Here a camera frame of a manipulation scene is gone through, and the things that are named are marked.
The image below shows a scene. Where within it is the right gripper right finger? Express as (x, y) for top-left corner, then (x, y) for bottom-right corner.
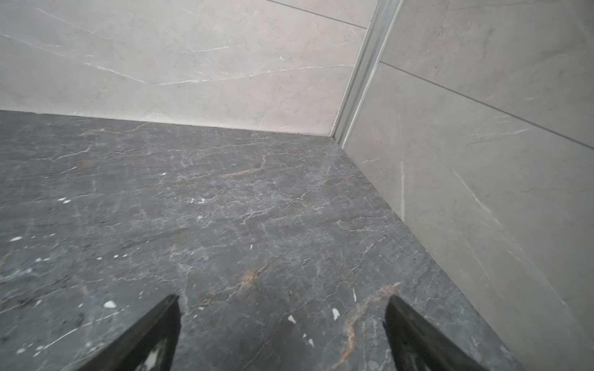
(384, 295), (485, 371)

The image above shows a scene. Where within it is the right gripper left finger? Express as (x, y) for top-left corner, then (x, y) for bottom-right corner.
(78, 295), (181, 371)

